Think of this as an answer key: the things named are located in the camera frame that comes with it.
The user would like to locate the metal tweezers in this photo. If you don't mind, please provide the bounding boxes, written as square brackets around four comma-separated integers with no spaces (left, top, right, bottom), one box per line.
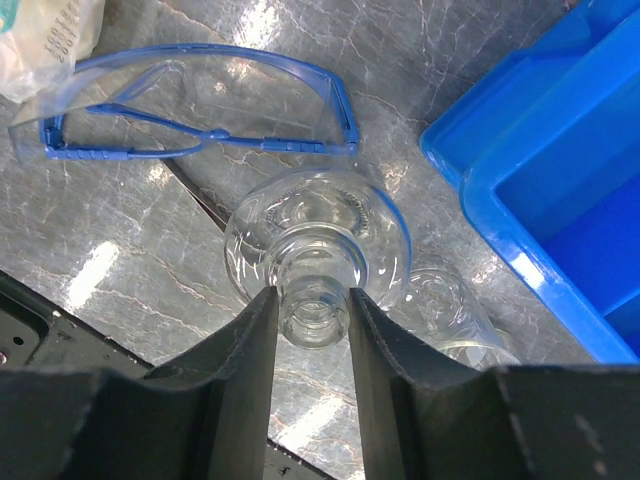
[162,158,231,232]

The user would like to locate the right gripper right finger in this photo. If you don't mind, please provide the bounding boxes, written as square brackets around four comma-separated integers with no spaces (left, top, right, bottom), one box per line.
[348,288,639,479]

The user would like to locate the small clear glass dish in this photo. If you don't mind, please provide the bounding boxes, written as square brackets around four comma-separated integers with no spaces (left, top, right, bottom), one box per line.
[389,268,520,370]

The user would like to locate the small glass reagent bottle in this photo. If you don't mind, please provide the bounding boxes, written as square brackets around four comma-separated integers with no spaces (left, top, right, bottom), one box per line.
[1,0,105,103]

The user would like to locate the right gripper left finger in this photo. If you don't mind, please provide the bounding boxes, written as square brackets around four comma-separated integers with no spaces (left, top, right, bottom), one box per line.
[0,286,279,480]

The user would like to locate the blue plastic divided bin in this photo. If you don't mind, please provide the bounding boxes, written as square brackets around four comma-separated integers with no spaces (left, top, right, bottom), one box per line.
[420,1,639,364]

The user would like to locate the clear glass funnel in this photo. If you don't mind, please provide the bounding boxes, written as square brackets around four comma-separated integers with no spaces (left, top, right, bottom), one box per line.
[224,168,412,349]

